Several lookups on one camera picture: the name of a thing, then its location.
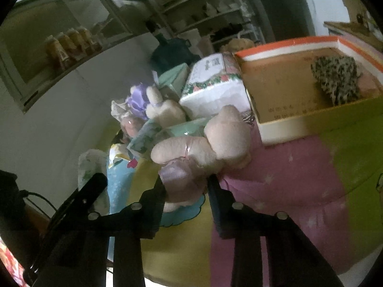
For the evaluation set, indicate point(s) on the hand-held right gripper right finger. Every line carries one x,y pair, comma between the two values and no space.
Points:
221,212

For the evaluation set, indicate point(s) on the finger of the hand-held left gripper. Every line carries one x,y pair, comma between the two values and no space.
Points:
86,194

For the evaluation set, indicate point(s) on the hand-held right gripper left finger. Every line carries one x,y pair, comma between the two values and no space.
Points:
149,212

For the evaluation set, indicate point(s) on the green printed tissue packet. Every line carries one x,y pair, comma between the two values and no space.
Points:
143,139

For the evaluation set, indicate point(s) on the beige plush teddy bear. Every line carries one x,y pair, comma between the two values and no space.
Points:
227,137

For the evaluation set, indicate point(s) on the white plush with purple bow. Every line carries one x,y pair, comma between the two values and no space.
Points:
167,110

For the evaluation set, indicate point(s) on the cardboard box with orange rim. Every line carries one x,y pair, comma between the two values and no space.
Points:
278,80

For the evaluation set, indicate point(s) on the white floral cloth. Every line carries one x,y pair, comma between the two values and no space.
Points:
89,167

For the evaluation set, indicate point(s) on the red floral cloth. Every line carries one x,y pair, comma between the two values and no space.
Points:
9,261

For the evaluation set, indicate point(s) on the pink toy in clear wrap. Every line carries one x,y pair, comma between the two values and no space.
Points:
130,126

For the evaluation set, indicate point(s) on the printed cartoon blanket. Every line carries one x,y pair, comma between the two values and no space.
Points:
299,185

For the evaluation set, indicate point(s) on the grey green patterned packet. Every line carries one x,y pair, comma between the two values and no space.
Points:
187,129

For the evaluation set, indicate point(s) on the white crumpled cloth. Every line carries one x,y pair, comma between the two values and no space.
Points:
119,109

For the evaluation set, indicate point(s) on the white floral tissue box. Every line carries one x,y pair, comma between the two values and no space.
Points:
215,95

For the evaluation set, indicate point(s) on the mint green box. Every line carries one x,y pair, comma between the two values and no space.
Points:
173,77

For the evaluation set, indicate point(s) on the amber bottle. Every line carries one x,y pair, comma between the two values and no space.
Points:
54,53
77,40
87,37
66,46

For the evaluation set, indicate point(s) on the pile of pale round produce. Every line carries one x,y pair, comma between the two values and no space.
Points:
239,44

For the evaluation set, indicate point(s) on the leopard print cloth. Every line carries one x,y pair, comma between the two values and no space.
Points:
336,77

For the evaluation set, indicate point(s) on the metal shelf rack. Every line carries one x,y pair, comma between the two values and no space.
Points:
203,9

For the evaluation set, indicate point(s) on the dark refrigerator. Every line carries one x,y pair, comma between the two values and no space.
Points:
281,6

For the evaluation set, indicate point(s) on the wooden side table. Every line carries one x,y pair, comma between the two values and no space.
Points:
348,28

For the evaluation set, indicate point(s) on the glass door wall cabinet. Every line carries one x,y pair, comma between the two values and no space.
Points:
36,21

